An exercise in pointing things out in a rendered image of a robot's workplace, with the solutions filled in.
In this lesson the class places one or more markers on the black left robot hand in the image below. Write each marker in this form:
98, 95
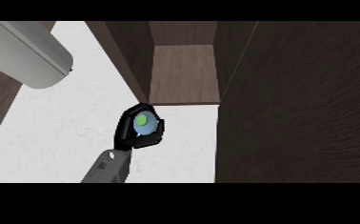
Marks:
124, 135

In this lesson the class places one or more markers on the open brown wooden cabinet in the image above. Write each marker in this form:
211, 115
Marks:
183, 75

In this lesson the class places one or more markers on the pale grey rounded appliance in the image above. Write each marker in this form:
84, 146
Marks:
33, 59

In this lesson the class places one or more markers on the dark brown cabinet door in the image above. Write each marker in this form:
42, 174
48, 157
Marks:
291, 107

